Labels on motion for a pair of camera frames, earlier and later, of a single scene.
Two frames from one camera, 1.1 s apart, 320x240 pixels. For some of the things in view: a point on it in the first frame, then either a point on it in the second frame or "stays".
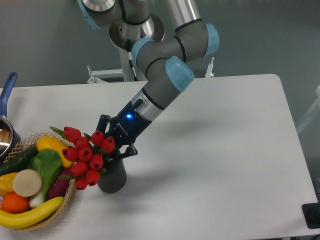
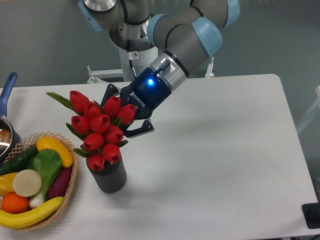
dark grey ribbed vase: x=114 y=178 stays
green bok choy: x=48 y=163 stays
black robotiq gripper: x=126 y=128 -> x=147 y=91
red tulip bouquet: x=85 y=154 -> x=101 y=127
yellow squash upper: x=49 y=142 stays
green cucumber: x=19 y=162 stays
